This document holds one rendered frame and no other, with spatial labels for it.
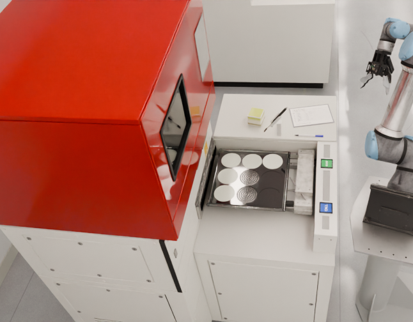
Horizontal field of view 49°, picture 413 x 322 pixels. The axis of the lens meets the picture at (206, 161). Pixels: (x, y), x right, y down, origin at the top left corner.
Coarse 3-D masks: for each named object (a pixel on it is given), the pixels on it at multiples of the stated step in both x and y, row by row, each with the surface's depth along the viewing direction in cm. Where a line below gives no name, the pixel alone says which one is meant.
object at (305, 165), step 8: (304, 160) 228; (312, 160) 228; (304, 168) 225; (312, 168) 224; (304, 176) 221; (312, 176) 221; (296, 184) 219; (304, 184) 218; (312, 184) 218; (312, 200) 211
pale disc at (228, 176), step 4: (220, 172) 227; (224, 172) 227; (228, 172) 227; (232, 172) 226; (236, 172) 226; (220, 176) 226; (224, 176) 225; (228, 176) 225; (232, 176) 225; (236, 176) 224; (220, 180) 224; (224, 180) 224; (228, 180) 223; (232, 180) 223
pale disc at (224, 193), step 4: (216, 188) 221; (220, 188) 220; (224, 188) 220; (228, 188) 220; (232, 188) 219; (216, 192) 219; (220, 192) 219; (224, 192) 218; (228, 192) 218; (232, 192) 218; (216, 196) 218; (220, 196) 217; (224, 196) 217; (228, 196) 217; (232, 196) 216; (220, 200) 216; (224, 200) 215; (228, 200) 215
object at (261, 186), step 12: (240, 156) 233; (264, 156) 231; (228, 168) 229; (240, 168) 228; (264, 168) 226; (216, 180) 224; (240, 180) 222; (252, 180) 222; (264, 180) 221; (276, 180) 220; (240, 192) 217; (252, 192) 216; (264, 192) 215; (276, 192) 215; (228, 204) 214; (240, 204) 212; (252, 204) 211; (264, 204) 211; (276, 204) 210
